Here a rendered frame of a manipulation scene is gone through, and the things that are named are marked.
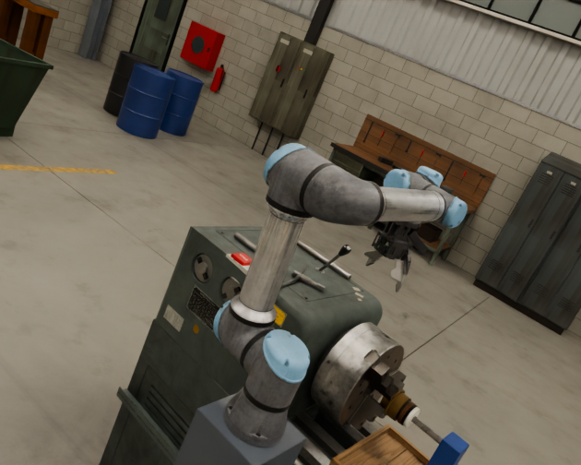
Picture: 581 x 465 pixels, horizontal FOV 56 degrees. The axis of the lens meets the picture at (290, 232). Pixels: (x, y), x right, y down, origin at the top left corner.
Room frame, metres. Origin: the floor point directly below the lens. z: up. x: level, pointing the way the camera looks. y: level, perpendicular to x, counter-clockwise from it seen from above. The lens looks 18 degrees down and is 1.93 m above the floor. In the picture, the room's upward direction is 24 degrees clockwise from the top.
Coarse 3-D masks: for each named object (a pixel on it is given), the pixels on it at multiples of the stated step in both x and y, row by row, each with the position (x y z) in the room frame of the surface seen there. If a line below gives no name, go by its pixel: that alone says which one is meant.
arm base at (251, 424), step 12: (240, 396) 1.09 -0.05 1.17; (228, 408) 1.09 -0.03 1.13; (240, 408) 1.07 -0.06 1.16; (252, 408) 1.06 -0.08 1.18; (264, 408) 1.05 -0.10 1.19; (276, 408) 1.06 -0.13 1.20; (288, 408) 1.10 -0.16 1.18; (228, 420) 1.07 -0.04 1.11; (240, 420) 1.05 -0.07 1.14; (252, 420) 1.05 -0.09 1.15; (264, 420) 1.06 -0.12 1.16; (276, 420) 1.07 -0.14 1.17; (240, 432) 1.04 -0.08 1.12; (252, 432) 1.04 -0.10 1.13; (264, 432) 1.05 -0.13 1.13; (276, 432) 1.06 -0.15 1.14; (252, 444) 1.04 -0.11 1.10; (264, 444) 1.05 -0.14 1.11; (276, 444) 1.07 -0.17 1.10
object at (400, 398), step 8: (400, 392) 1.50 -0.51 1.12; (384, 400) 1.49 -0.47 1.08; (392, 400) 1.47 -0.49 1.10; (400, 400) 1.47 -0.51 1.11; (408, 400) 1.49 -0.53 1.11; (392, 408) 1.46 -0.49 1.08; (400, 408) 1.46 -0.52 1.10; (408, 408) 1.46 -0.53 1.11; (392, 416) 1.46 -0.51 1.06; (400, 416) 1.45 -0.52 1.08
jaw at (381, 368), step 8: (376, 352) 1.50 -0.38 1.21; (368, 360) 1.48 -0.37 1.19; (376, 360) 1.48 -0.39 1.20; (376, 368) 1.47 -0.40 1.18; (384, 368) 1.47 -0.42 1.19; (376, 376) 1.47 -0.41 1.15; (384, 376) 1.47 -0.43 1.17; (376, 384) 1.49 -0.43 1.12; (384, 384) 1.47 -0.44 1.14; (392, 384) 1.49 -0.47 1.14; (384, 392) 1.48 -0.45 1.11; (392, 392) 1.48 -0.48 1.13
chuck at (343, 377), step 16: (368, 336) 1.55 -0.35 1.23; (352, 352) 1.49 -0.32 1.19; (368, 352) 1.50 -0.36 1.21; (384, 352) 1.50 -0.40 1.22; (400, 352) 1.62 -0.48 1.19; (336, 368) 1.47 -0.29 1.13; (352, 368) 1.46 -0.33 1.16; (368, 368) 1.46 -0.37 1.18; (336, 384) 1.45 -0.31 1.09; (352, 384) 1.43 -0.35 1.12; (368, 384) 1.51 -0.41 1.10; (320, 400) 1.49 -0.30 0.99; (336, 400) 1.44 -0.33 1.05; (352, 400) 1.47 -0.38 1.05; (336, 416) 1.46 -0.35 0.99
